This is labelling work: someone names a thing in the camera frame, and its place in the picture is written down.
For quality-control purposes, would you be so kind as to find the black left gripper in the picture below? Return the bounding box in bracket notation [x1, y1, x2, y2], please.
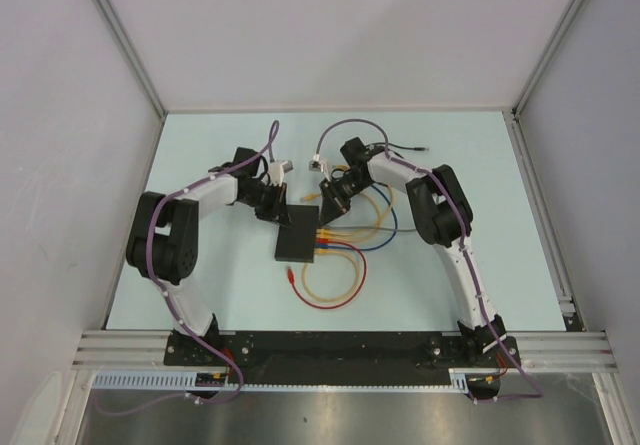
[239, 181, 291, 228]

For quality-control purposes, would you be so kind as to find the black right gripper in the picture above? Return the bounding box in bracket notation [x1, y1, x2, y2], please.
[319, 173, 372, 228]

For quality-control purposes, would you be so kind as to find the black network switch box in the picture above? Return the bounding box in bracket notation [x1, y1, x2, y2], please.
[274, 205, 319, 263]

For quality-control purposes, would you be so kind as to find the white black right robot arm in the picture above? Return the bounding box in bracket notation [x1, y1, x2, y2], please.
[310, 138, 506, 366]

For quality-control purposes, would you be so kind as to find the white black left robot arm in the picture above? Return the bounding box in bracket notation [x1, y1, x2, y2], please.
[126, 147, 293, 365]

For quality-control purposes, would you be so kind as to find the red ethernet cable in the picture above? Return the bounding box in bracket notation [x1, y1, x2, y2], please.
[285, 242, 368, 309]

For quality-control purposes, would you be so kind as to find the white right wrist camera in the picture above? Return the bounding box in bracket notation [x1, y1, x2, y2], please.
[309, 154, 331, 179]

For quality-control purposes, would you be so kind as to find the yellow cable long loop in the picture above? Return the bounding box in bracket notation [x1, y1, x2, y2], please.
[301, 252, 362, 309]

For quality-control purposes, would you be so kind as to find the blue ethernet cable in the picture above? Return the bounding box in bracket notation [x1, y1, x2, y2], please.
[315, 184, 399, 256]

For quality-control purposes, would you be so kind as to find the black thin cable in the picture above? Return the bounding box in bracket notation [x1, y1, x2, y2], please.
[367, 140, 431, 154]

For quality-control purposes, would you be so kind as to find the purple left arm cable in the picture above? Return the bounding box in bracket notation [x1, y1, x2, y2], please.
[94, 120, 281, 415]

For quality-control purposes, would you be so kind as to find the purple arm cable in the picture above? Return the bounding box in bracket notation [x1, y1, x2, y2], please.
[315, 118, 546, 401]
[94, 120, 281, 415]

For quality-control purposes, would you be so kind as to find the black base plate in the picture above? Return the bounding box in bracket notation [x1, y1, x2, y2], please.
[163, 331, 520, 388]

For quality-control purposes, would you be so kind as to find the white slotted cable duct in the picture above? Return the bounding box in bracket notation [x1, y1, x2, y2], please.
[93, 370, 468, 394]

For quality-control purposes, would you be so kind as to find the aluminium right side rail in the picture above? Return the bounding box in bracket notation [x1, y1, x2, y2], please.
[503, 110, 585, 332]

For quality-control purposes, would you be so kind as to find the aluminium front frame rail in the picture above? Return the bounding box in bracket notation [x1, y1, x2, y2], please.
[72, 330, 618, 373]

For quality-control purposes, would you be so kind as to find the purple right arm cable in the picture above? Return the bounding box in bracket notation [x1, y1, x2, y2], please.
[315, 118, 546, 401]

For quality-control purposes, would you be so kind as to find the aluminium left corner post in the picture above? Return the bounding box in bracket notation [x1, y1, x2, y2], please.
[92, 0, 168, 122]

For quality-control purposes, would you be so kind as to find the aluminium corner post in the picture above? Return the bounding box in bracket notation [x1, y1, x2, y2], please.
[511, 0, 587, 118]
[92, 0, 168, 122]

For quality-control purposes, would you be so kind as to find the aluminium right corner post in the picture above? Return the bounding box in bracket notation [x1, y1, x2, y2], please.
[511, 0, 587, 118]

